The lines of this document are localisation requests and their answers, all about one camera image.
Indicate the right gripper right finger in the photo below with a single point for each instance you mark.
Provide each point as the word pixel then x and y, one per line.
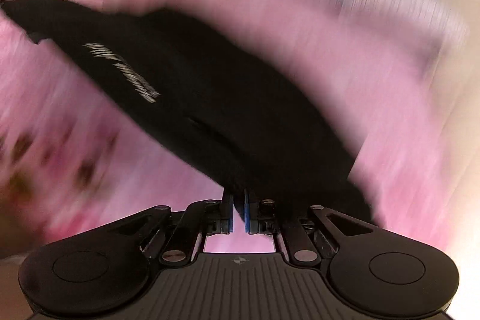
pixel 295 233

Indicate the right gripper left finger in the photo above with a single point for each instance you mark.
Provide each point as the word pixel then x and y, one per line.
pixel 181 237

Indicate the black garment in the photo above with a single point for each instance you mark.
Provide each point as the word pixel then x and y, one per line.
pixel 228 113

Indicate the pink rose blanket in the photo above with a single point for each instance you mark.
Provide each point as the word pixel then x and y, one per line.
pixel 71 160

